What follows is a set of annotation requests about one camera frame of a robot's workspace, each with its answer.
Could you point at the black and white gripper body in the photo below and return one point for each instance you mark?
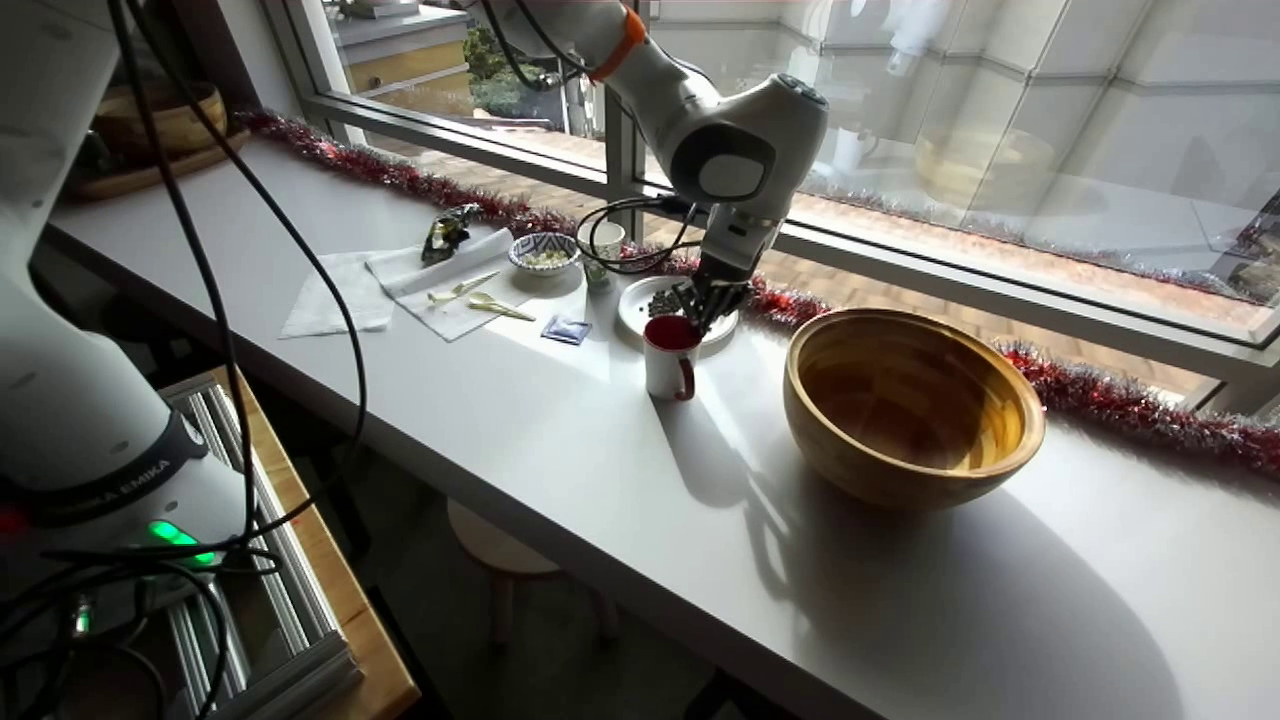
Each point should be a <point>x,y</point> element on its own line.
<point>736,246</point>

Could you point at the white mug with red interior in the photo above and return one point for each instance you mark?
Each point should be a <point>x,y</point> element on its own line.
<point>664,367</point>

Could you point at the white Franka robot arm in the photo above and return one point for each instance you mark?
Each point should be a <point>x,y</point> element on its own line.
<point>725,133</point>

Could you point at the patterned paper cup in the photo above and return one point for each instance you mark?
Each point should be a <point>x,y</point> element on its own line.
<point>601,264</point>

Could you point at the white round plate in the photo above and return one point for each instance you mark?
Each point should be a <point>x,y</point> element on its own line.
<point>632,310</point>

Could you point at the small blue packet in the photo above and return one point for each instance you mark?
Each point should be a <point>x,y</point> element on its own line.
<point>567,328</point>

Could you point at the blue patterned bowl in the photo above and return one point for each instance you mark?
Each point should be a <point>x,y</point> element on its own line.
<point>547,258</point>

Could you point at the white food pieces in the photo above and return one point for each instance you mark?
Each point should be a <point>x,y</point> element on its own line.
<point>547,249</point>

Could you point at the pale plastic spoon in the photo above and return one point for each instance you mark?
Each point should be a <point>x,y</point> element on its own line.
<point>502,310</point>

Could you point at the large wooden bowl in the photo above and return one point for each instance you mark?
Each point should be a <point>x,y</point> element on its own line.
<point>906,424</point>

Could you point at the pale plastic fork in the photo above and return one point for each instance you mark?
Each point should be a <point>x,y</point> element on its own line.
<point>460,291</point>

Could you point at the white paper napkin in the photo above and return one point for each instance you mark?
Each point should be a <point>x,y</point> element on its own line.
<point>453,322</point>

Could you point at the black and yellow snack bag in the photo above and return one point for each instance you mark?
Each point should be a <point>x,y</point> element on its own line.
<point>445,238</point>

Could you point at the round stool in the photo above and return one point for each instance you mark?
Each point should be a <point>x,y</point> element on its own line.
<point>502,544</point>

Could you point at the white paper sheet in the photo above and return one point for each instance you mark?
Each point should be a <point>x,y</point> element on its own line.
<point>341,302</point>

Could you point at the red tinsel garland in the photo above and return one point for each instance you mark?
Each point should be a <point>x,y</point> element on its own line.
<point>1146,413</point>

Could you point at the wood-edged metal cart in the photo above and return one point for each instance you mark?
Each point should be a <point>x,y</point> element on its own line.
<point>334,586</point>

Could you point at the woven basket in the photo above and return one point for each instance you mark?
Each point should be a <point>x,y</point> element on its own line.
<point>174,126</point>

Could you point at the window frame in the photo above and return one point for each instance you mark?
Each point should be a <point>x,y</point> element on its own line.
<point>933,273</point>

